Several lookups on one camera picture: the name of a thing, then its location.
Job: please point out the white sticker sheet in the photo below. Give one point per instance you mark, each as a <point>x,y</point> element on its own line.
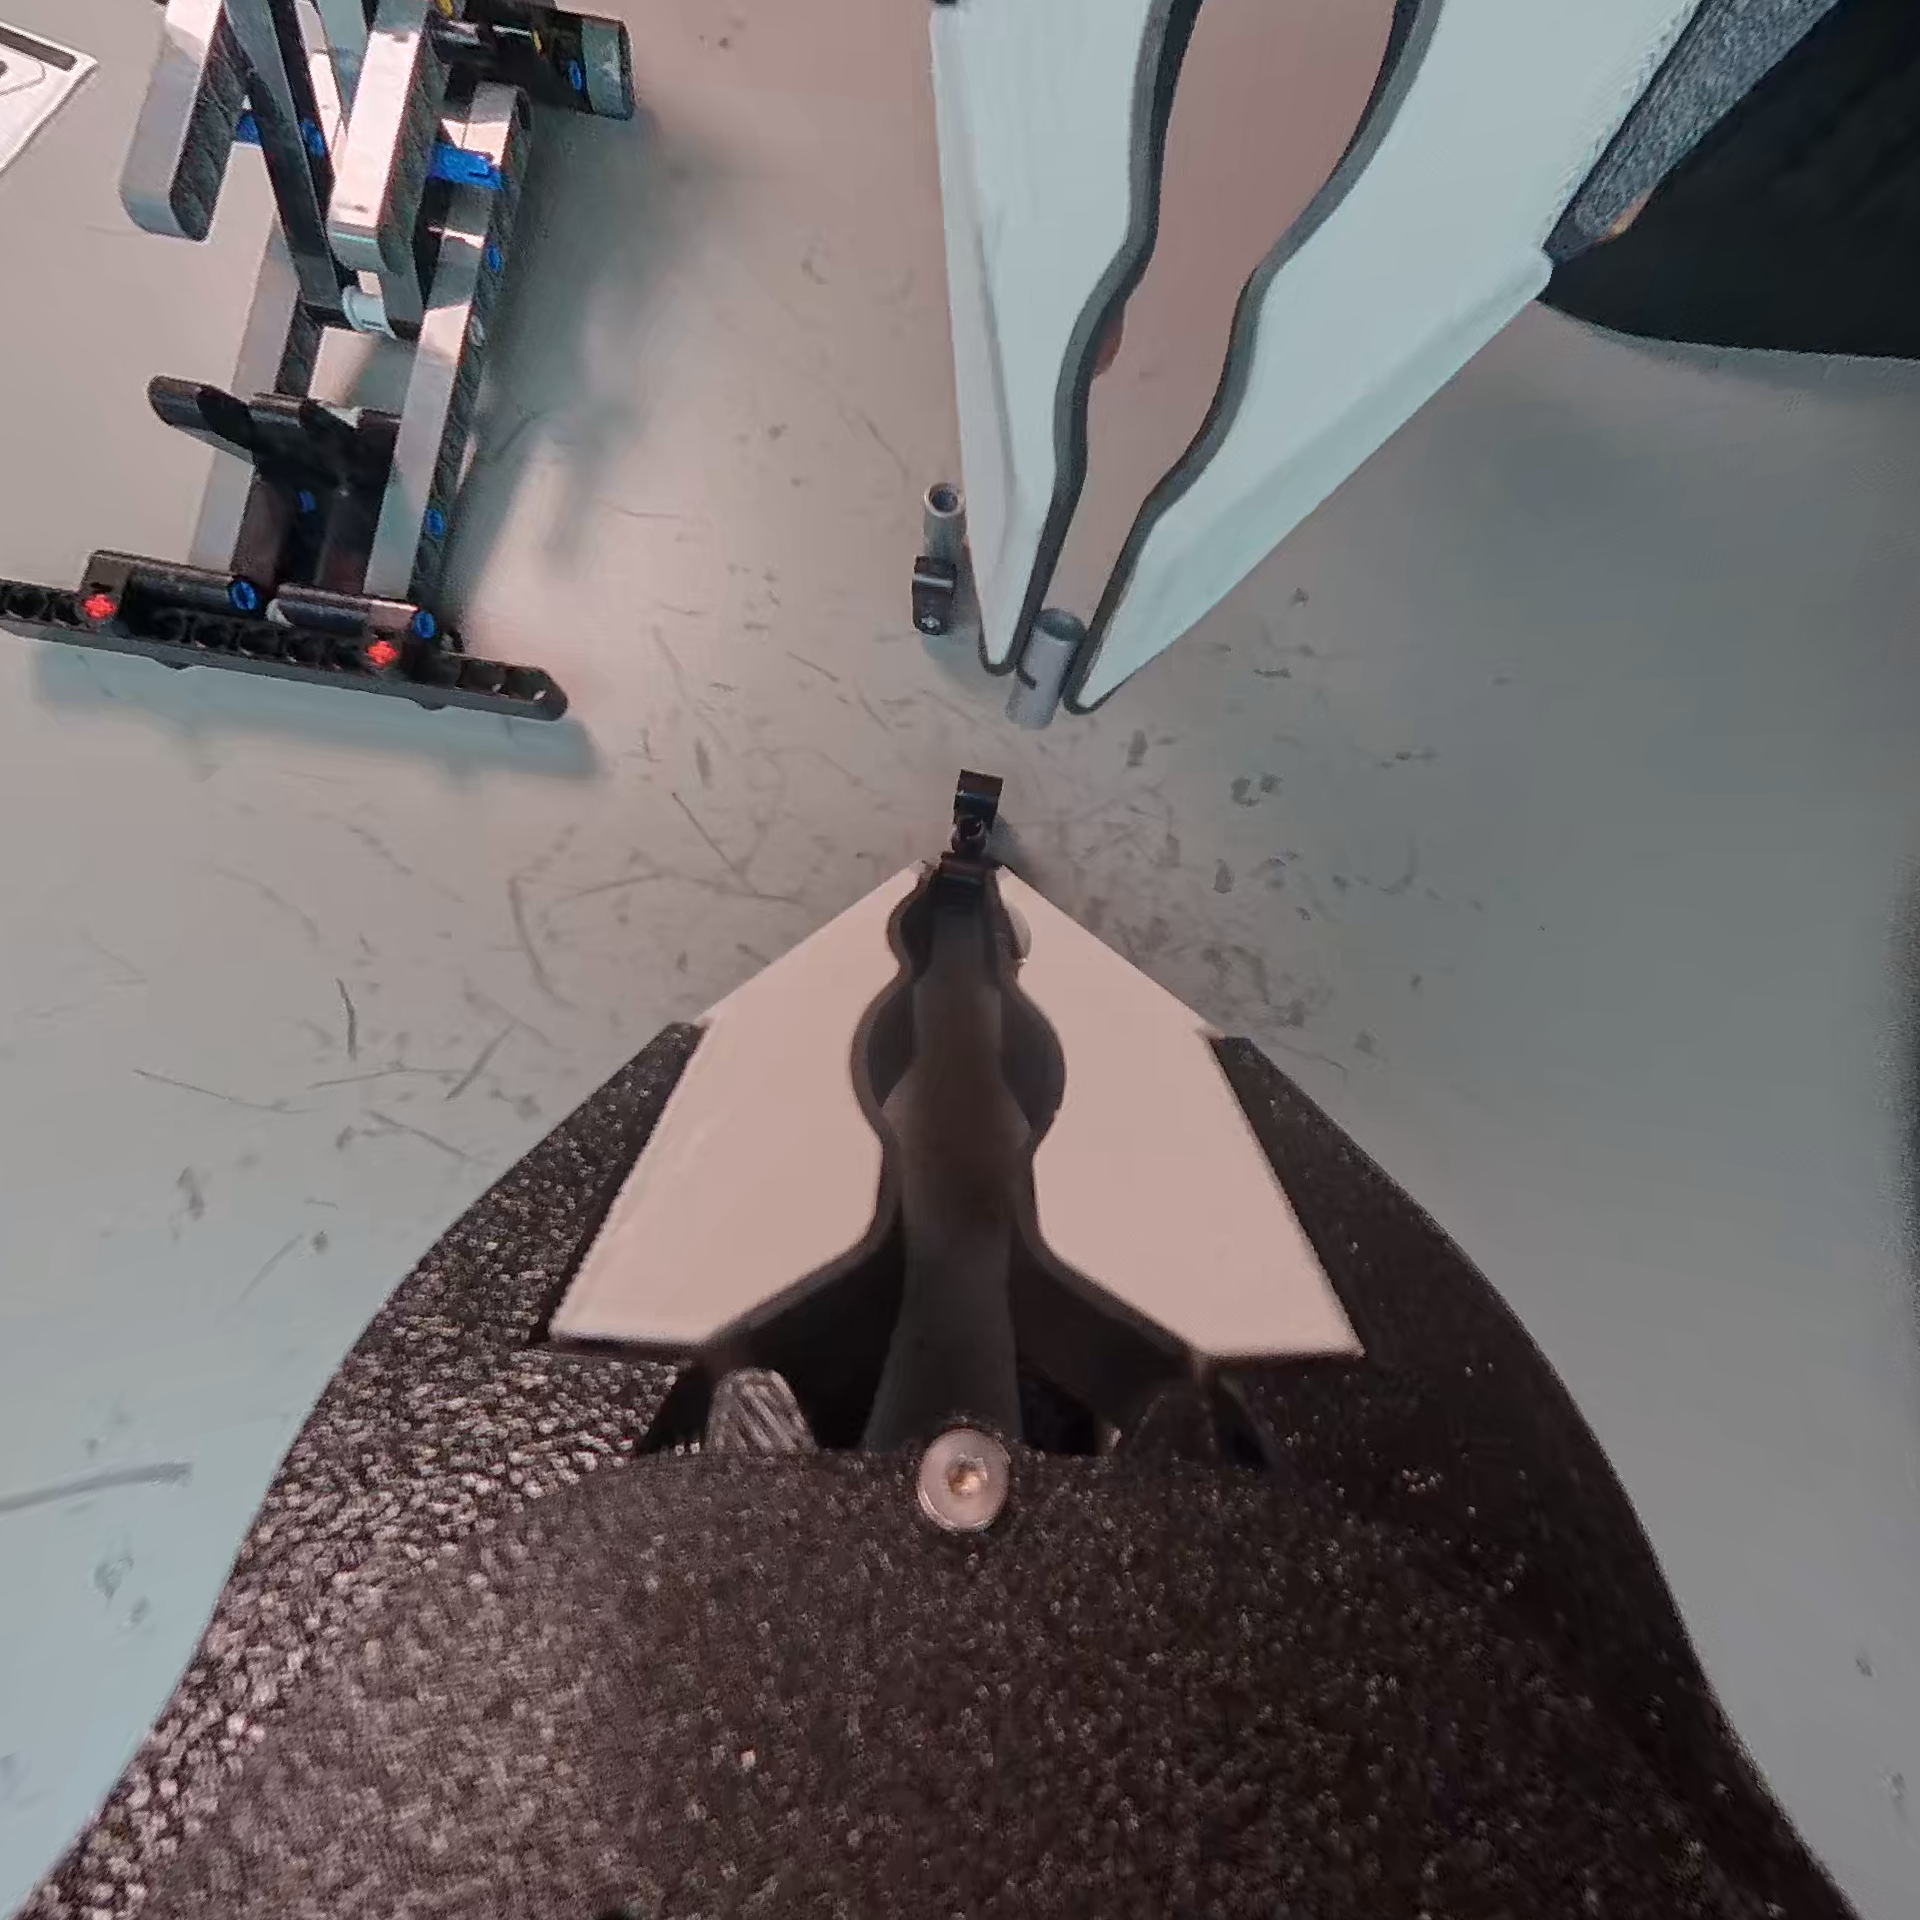
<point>30,89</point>

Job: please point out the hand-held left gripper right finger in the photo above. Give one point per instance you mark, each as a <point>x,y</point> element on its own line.
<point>1184,1201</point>

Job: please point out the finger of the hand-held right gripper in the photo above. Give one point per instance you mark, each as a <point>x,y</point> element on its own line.
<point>1424,270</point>
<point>1019,224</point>

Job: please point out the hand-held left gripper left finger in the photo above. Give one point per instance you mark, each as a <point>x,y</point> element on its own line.
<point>721,1201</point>

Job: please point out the grey black toy chassis model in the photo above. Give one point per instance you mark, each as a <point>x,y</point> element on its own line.
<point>450,697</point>

